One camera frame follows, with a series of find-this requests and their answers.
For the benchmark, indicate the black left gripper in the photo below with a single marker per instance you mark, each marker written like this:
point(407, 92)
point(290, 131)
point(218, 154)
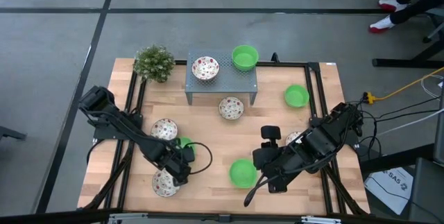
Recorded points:
point(175, 165)

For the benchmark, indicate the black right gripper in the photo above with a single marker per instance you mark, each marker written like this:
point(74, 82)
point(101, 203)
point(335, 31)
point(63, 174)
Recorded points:
point(265, 158)

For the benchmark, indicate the floral bowl green outside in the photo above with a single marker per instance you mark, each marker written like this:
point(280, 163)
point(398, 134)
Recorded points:
point(205, 68)
point(164, 129)
point(231, 107)
point(162, 185)
point(292, 135)

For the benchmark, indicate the plain green plastic bowl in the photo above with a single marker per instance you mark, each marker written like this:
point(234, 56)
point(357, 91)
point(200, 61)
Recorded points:
point(243, 173)
point(245, 57)
point(296, 95)
point(184, 140)

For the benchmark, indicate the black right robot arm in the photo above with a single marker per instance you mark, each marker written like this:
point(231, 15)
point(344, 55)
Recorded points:
point(319, 140)

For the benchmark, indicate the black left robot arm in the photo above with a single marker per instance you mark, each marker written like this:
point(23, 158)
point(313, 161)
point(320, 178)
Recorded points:
point(118, 123)

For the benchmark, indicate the silver aluminium profile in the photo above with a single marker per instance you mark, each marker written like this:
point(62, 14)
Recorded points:
point(320, 220)
point(128, 217)

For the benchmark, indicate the grey perforated metal shelf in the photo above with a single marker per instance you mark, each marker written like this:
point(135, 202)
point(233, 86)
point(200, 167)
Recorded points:
point(229, 78)

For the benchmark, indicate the small green potted plant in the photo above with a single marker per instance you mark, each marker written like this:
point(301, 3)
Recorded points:
point(154, 62)

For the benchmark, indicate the white printed sheet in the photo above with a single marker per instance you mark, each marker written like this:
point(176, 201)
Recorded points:
point(388, 186)

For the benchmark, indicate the black diagonal floor beam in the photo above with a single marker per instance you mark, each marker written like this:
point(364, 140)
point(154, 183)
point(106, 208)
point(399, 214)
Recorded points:
point(395, 158)

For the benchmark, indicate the dark grey cabinet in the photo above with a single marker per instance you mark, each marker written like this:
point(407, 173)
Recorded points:
point(426, 189)

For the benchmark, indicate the person's shoe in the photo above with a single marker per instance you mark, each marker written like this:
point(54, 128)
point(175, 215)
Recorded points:
point(381, 24)
point(390, 5)

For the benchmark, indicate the black chair base leg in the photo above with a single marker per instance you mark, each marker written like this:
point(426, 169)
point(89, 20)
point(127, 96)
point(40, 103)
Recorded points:
point(10, 133)

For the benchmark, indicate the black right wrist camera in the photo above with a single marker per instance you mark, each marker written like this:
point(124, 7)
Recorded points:
point(271, 132)

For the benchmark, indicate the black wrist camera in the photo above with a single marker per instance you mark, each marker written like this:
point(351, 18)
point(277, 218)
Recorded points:
point(188, 154)
point(271, 132)

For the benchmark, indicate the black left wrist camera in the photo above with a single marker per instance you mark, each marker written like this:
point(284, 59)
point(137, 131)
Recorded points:
point(188, 154)

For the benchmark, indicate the black aluminium rig frame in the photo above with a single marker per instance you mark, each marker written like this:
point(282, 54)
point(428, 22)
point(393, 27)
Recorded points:
point(295, 64)

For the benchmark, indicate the black frame bracket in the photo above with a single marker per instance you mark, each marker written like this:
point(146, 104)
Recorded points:
point(274, 57)

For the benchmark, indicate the black desk leg frame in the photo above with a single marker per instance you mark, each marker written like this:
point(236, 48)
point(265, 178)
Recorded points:
point(399, 63)

